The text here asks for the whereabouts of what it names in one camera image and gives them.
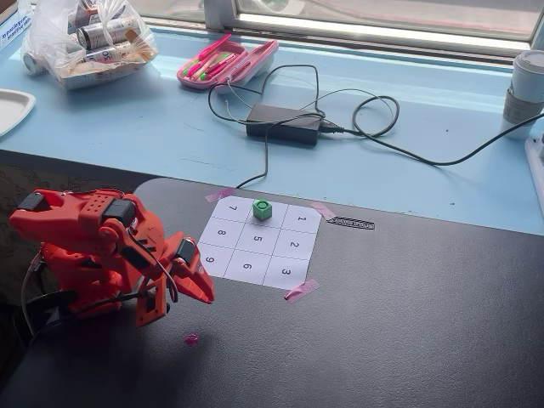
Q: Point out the orange gripper black motor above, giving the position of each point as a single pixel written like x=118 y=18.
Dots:
x=189 y=269

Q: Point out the green cube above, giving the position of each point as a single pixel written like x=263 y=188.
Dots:
x=261 y=210

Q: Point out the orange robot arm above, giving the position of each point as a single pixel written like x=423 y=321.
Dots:
x=64 y=217

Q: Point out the white numbered grid paper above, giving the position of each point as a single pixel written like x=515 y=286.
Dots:
x=255 y=255

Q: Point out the small pink tape scrap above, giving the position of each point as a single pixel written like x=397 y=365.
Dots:
x=190 y=339

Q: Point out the pink tape strip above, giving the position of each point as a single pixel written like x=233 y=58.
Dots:
x=322 y=211
x=219 y=195
x=302 y=290

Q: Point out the black table clamp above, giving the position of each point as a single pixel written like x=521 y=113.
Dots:
x=49 y=304

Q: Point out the black striped sticker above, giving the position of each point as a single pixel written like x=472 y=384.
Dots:
x=350 y=223

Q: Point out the black power adapter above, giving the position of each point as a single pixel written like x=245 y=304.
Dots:
x=284 y=123

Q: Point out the green highlighter pen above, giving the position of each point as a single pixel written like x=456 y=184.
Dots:
x=203 y=75

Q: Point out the printed cardboard tray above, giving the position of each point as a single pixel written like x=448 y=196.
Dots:
x=95 y=78

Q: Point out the pink pencil case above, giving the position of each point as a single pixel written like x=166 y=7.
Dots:
x=255 y=64

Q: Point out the white paper plate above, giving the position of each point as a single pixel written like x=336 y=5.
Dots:
x=13 y=108

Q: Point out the pink pen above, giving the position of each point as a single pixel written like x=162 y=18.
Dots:
x=214 y=47

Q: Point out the silver black drink can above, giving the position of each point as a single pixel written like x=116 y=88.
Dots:
x=106 y=33

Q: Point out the small silver drink can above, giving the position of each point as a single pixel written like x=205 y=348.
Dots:
x=33 y=64

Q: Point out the clear plastic bag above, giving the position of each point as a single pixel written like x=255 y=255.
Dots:
x=53 y=38

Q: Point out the Tide detergent cardboard box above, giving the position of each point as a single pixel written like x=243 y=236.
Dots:
x=15 y=30

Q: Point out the white power strip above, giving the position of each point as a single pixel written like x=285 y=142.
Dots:
x=536 y=170

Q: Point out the paper coffee cup with sleeve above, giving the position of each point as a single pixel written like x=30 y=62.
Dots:
x=525 y=85

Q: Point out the grey window frame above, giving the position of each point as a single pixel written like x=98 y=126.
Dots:
x=382 y=40

